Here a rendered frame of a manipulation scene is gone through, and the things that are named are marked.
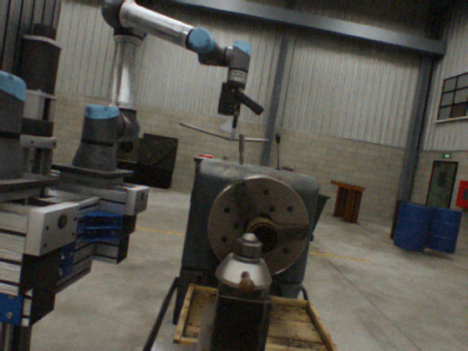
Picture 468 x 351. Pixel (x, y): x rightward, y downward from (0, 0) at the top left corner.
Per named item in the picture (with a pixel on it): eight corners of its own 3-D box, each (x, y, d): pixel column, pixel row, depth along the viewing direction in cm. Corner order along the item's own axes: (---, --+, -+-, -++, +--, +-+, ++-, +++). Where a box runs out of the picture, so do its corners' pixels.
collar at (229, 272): (216, 265, 51) (219, 246, 51) (267, 272, 52) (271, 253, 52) (213, 285, 44) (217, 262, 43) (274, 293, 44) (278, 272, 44)
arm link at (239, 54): (232, 45, 129) (254, 48, 128) (228, 73, 130) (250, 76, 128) (228, 38, 122) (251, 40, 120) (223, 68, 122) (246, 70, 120)
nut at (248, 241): (231, 251, 49) (236, 228, 49) (259, 256, 50) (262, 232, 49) (232, 260, 45) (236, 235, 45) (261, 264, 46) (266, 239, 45)
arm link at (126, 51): (94, 139, 130) (106, -2, 128) (115, 142, 144) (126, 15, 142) (122, 142, 127) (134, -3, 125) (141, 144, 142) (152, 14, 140)
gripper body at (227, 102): (217, 115, 130) (222, 83, 129) (240, 119, 130) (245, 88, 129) (216, 113, 122) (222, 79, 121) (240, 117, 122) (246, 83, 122)
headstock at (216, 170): (191, 229, 180) (203, 156, 178) (280, 242, 182) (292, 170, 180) (174, 266, 121) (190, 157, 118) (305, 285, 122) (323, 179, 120)
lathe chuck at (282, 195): (195, 250, 114) (227, 161, 112) (283, 280, 115) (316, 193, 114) (193, 257, 105) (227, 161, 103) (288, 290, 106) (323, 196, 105)
